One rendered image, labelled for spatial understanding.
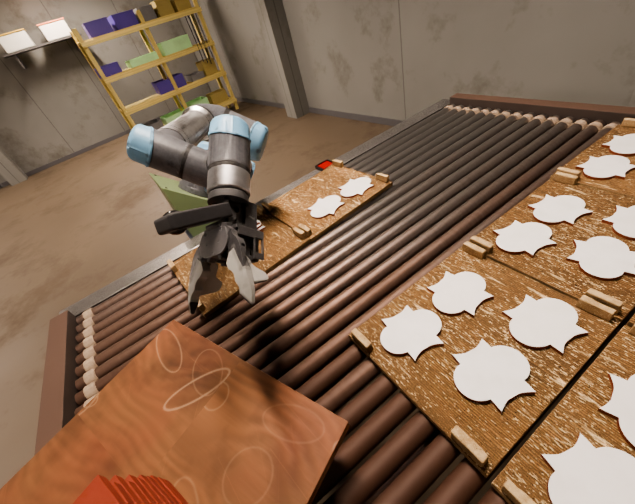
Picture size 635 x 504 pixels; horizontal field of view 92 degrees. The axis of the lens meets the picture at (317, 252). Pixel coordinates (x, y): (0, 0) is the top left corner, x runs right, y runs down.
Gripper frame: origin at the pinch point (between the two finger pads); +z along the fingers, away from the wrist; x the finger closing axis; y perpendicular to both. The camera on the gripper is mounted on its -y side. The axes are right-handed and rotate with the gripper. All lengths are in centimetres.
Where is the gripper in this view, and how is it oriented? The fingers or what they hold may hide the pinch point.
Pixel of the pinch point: (215, 310)
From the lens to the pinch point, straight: 51.4
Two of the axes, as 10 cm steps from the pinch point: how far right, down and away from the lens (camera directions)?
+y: 5.9, 1.8, 7.9
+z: 0.6, 9.6, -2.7
